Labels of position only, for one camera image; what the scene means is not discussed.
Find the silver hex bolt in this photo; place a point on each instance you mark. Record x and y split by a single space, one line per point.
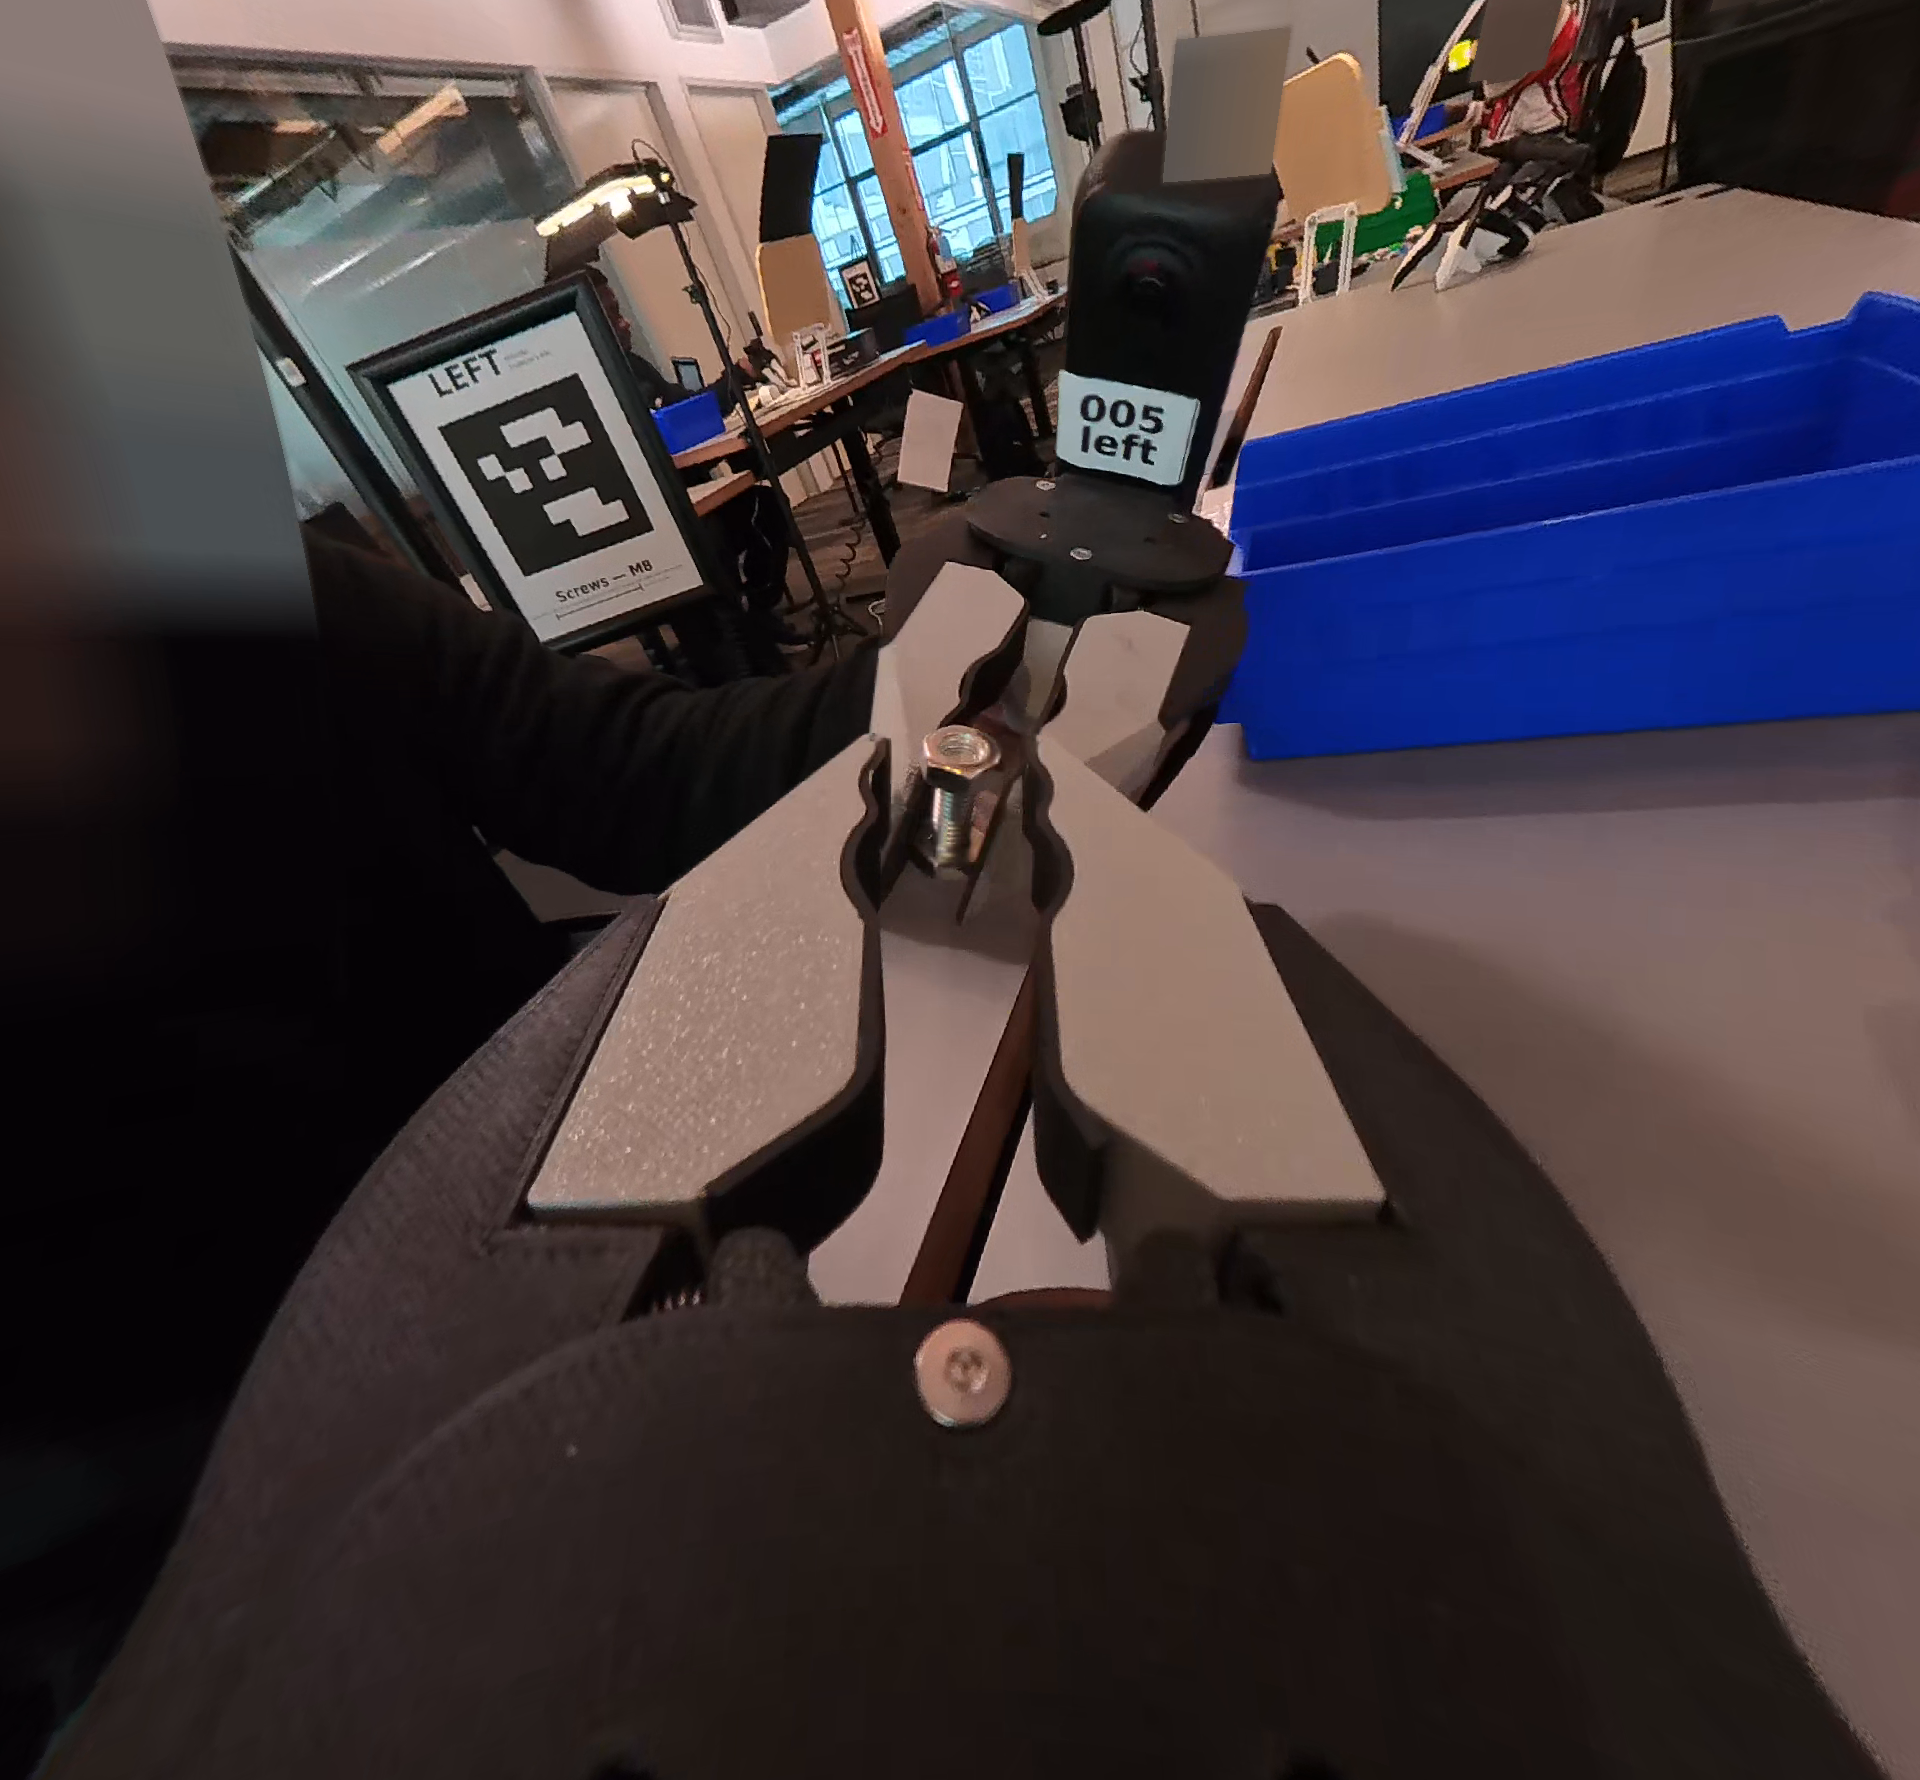
952 829

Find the black light flag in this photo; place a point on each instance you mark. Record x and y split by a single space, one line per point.
789 183

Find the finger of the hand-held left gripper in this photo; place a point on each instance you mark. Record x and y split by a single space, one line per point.
937 647
1117 684

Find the small marker sign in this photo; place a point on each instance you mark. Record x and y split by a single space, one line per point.
858 283

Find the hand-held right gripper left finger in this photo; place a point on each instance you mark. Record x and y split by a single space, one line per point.
721 1046

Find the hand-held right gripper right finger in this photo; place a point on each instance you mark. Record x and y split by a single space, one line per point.
1185 1046

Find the framed marker sign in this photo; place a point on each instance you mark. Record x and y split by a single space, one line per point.
556 461

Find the person's left forearm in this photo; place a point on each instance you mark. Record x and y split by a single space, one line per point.
599 747

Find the white paper sheet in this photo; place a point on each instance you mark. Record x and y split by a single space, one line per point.
931 444

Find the white frame holder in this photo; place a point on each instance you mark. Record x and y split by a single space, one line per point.
1336 251

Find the blue plastic bin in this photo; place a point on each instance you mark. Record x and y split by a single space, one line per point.
1501 610
682 424
937 329

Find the black floor lamp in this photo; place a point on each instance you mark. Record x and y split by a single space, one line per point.
1079 71

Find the black white tabletop object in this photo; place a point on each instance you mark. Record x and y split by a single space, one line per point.
1461 243

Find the wooden top desk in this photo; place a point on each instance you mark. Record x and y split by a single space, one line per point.
839 380

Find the lit studio light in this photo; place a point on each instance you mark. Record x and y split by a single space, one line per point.
614 207

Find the pale wooden board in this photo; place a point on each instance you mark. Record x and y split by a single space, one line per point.
1328 140
794 287

